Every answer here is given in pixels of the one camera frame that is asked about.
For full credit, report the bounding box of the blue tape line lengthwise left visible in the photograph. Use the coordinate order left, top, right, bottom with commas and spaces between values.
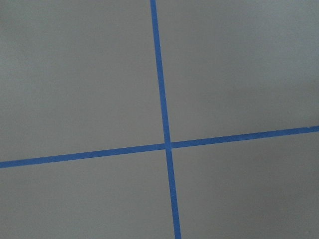
150, 0, 181, 239

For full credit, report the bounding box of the blue tape line crosswise left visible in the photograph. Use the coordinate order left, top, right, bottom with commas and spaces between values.
0, 126, 319, 168

